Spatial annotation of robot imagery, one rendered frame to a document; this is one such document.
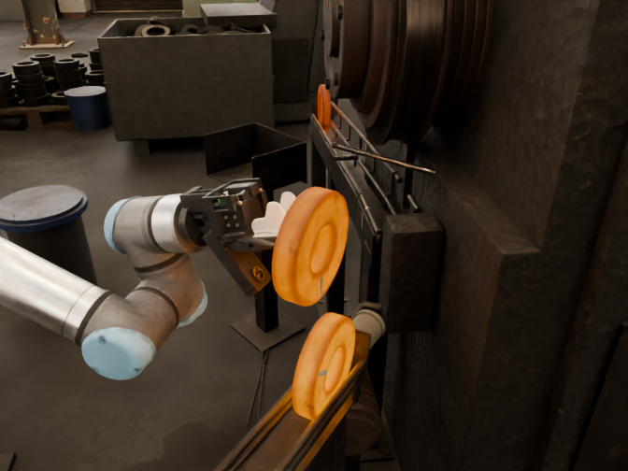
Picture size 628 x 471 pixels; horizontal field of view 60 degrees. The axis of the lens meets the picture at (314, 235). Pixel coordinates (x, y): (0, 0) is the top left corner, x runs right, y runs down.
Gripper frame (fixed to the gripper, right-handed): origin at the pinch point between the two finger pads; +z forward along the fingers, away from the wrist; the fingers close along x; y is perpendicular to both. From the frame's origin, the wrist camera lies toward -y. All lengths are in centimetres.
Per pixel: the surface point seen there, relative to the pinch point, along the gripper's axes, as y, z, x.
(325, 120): -10, -73, 134
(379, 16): 23.6, 0.2, 34.6
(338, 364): -23.5, -3.3, 2.8
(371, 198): -21, -26, 69
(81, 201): -13, -138, 61
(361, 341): -22.5, -1.6, 7.9
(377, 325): -24.3, -2.4, 15.2
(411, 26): 21.0, 6.5, 31.1
